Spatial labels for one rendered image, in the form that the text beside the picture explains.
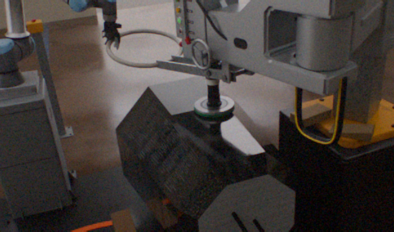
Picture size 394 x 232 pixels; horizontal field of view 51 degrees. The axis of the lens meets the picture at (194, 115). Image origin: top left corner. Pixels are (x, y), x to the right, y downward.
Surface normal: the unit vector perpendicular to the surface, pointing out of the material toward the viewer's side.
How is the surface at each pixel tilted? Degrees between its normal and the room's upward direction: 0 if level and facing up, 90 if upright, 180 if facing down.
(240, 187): 90
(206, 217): 90
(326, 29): 90
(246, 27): 90
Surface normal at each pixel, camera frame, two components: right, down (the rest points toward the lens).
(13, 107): 0.30, 0.41
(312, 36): -0.62, 0.40
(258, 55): -0.79, 0.33
